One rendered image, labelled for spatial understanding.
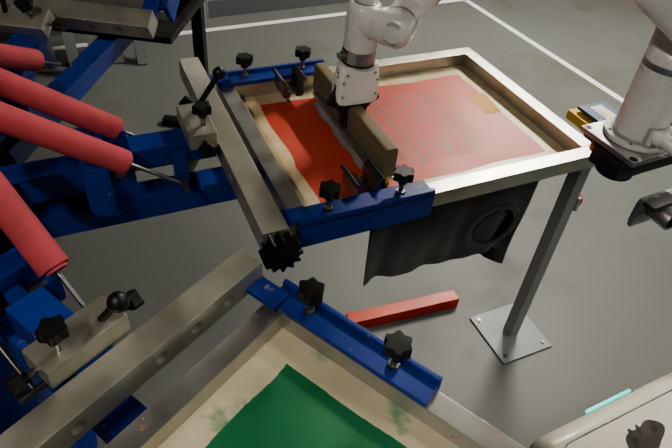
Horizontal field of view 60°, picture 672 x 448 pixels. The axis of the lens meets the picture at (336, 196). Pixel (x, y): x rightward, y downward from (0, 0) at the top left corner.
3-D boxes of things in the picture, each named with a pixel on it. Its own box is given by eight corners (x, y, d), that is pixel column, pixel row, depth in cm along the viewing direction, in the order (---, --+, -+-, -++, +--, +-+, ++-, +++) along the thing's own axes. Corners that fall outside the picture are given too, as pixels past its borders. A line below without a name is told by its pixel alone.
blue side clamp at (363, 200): (418, 201, 126) (424, 175, 122) (430, 215, 123) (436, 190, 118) (289, 232, 116) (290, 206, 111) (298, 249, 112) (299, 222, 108)
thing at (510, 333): (515, 303, 230) (604, 90, 169) (551, 346, 215) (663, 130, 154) (469, 318, 222) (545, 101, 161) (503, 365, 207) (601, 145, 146)
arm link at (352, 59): (345, 57, 122) (344, 69, 123) (382, 53, 125) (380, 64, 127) (331, 41, 127) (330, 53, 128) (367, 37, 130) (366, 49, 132)
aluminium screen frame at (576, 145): (465, 58, 180) (468, 46, 177) (599, 165, 140) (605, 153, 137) (216, 94, 152) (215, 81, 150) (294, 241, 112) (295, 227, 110)
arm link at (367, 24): (423, 5, 120) (412, 22, 112) (414, 52, 126) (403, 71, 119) (354, -11, 122) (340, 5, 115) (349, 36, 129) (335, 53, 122)
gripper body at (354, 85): (344, 65, 123) (339, 110, 130) (387, 60, 126) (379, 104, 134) (331, 49, 128) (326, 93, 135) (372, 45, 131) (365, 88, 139)
